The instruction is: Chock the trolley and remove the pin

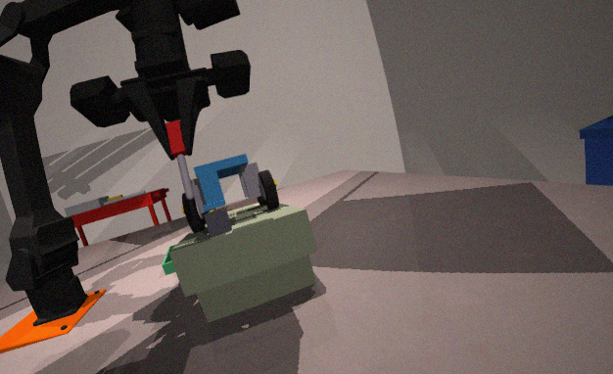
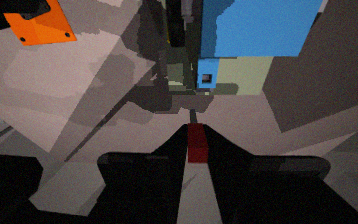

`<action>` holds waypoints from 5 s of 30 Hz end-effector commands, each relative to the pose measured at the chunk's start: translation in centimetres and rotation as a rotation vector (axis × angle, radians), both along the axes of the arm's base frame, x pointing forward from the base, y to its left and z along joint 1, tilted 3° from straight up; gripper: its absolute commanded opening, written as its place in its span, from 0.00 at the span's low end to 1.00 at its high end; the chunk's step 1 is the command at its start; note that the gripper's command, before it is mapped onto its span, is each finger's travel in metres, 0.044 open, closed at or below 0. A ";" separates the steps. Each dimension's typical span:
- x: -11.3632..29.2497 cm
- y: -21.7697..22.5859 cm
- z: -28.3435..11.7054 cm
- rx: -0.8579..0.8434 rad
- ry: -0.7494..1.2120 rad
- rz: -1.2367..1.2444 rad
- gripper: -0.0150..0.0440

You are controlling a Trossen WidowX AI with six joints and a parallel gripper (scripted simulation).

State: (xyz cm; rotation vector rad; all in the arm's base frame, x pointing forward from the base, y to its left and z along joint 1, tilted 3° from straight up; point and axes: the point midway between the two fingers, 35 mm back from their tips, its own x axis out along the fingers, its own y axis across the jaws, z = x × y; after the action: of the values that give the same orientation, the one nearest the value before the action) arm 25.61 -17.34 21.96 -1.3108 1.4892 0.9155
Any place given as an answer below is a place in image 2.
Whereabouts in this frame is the red-headed metal pin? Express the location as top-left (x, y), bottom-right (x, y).
top-left (188, 109), bottom-right (209, 164)

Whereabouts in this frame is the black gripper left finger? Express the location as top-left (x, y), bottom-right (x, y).
top-left (97, 124), bottom-right (188, 224)

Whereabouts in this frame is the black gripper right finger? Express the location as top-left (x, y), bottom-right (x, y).
top-left (203, 124), bottom-right (331, 224)

